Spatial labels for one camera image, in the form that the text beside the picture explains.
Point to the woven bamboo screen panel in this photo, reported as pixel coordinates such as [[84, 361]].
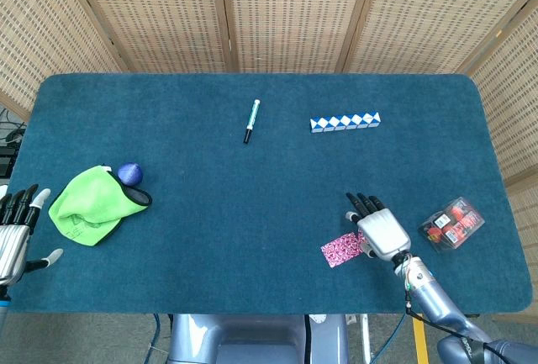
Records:
[[155, 11], [42, 32], [433, 15], [515, 99], [294, 11]]

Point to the clear box with red contents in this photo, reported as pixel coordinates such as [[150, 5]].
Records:
[[452, 225]]

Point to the blue-grey robot torso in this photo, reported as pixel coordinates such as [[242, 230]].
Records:
[[252, 339]]

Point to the lime green microfibre cloth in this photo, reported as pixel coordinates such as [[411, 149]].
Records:
[[92, 204]]

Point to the blue carpet table cover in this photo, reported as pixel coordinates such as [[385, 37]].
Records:
[[231, 212]]

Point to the yellow floor tape strip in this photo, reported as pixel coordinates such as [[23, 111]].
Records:
[[420, 339]]

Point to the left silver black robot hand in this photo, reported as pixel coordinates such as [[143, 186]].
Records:
[[12, 238]]

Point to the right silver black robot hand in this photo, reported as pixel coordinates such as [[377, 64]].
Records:
[[384, 231]]

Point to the green white marker pen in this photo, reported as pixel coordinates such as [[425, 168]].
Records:
[[251, 122]]

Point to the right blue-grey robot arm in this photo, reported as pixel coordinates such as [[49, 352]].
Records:
[[433, 301]]

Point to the purple-blue ball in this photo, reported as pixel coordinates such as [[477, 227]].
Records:
[[130, 172]]

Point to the white metal stand frame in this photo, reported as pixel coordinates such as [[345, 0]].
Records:
[[363, 334]]

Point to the blue white snake puzzle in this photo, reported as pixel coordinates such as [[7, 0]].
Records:
[[344, 123]]

